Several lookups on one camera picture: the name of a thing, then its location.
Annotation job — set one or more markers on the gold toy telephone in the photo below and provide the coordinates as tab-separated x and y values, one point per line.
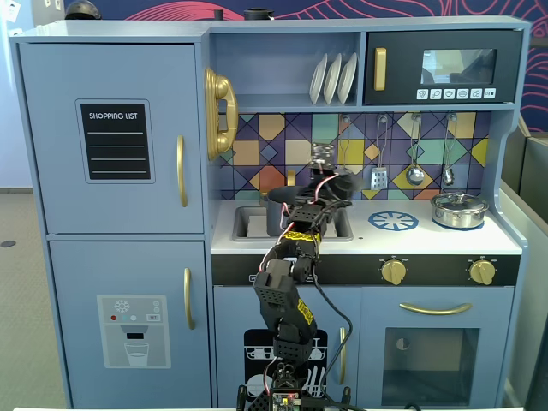
220	115

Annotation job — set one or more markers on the white toy plate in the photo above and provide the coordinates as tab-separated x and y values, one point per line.
317	81
347	79
331	80

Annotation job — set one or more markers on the shiny steel pot lid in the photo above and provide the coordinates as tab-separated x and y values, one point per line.
459	200

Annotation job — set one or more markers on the gold stove knob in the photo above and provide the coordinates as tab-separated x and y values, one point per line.
482	272
393	271

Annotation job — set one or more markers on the black round container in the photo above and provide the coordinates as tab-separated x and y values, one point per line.
257	14

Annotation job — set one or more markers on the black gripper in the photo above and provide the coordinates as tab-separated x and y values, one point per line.
286	194

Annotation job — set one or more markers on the blue wooden toy kitchen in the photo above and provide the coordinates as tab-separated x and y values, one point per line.
128	192

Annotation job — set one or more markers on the small black cylinder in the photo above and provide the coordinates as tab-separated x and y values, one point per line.
218	15

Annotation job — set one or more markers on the metal slotted toy spatula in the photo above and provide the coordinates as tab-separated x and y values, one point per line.
379	177

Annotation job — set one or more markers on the gold toy faucet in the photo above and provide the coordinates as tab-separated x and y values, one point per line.
291	177

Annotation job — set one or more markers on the dark round floor outlet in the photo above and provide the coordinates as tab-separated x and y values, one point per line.
7	244

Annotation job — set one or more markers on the black rounded helmet-like object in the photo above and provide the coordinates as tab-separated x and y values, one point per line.
83	10

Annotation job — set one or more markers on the gray cylindrical pot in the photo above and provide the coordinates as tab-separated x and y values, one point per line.
274	219

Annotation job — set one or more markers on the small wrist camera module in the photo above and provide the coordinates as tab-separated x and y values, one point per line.
322	153

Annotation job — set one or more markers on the shiny steel toy pot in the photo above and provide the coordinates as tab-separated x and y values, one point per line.
458	216

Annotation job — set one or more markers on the black toy microwave door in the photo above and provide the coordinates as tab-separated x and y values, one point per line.
445	43

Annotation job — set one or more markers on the black shopping list board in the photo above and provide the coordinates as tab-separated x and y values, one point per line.
115	141

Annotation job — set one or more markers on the metal toy skimmer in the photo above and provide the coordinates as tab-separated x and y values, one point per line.
345	141

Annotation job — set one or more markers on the small metal toy spoon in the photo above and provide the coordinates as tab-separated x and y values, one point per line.
448	175

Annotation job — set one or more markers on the metal toy ladle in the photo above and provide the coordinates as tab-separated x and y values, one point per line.
414	174

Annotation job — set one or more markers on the robot controller circuit board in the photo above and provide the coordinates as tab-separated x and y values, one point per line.
284	401

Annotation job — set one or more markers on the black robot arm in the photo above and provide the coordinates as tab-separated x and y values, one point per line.
282	295

